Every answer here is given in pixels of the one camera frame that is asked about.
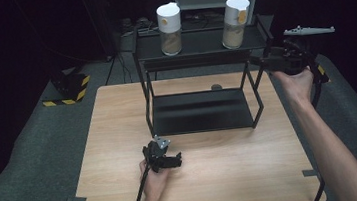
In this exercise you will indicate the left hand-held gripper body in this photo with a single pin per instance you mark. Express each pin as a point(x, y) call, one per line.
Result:
point(155, 153)

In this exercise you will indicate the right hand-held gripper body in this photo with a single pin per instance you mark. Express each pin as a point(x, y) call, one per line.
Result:
point(292, 58)

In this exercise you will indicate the black two-tier metal rack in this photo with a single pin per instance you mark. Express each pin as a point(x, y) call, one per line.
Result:
point(201, 111)

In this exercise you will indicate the seasoning jar with white lid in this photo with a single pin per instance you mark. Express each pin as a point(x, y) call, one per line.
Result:
point(236, 12)

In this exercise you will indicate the seasoning jar with spouted lid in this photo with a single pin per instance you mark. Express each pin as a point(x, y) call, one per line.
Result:
point(169, 17)

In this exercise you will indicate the person's left hand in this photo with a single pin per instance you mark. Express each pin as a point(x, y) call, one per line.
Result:
point(155, 183)

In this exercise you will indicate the person's right hand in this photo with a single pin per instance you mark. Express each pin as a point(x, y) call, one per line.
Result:
point(295, 86)

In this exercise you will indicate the striped black stand base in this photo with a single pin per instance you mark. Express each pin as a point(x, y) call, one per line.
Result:
point(69, 86)
point(325, 77)

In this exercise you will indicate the small dark round knob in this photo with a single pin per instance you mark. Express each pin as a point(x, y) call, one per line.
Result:
point(216, 86)

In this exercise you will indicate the grey metal stand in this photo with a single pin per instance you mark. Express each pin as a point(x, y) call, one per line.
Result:
point(206, 0)

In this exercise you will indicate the grey tape piece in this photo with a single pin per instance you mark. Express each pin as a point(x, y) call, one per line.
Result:
point(309, 172)
point(75, 200)

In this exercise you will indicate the power strip with plugs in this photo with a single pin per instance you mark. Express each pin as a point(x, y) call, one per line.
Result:
point(132, 26)

